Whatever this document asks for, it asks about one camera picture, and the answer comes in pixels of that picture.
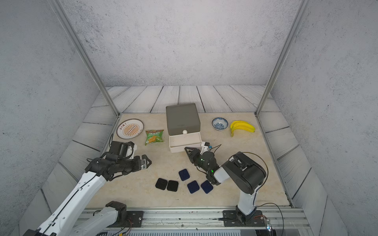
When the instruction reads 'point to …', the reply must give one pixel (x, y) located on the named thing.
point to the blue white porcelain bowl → (219, 124)
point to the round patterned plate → (129, 129)
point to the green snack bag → (153, 136)
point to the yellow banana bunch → (241, 125)
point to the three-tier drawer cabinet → (183, 126)
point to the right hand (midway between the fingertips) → (184, 150)
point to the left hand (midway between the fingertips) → (147, 164)
